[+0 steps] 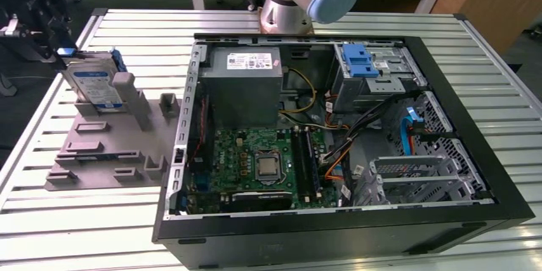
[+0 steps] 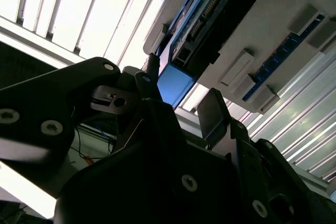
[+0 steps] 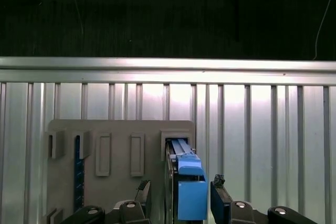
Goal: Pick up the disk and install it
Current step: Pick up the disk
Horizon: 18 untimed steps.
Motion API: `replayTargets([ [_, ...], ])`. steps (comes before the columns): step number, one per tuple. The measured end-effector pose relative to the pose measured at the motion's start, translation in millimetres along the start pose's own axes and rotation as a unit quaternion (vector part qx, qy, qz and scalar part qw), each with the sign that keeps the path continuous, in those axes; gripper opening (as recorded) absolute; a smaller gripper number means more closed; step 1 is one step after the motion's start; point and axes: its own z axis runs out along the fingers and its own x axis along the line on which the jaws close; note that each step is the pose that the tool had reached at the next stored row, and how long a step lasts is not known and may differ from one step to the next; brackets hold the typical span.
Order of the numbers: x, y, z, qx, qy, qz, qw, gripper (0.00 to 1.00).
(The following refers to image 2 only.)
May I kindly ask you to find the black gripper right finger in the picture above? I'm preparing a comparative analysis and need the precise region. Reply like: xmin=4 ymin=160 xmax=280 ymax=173
xmin=196 ymin=88 xmax=336 ymax=224

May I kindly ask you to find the hard disk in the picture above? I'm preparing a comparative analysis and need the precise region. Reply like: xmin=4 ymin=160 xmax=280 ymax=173
xmin=156 ymin=0 xmax=280 ymax=108

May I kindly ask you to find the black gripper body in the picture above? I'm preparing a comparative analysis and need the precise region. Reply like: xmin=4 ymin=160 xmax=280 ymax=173
xmin=54 ymin=140 xmax=251 ymax=224

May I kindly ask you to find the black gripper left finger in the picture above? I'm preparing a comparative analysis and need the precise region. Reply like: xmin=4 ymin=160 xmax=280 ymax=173
xmin=0 ymin=53 xmax=207 ymax=209

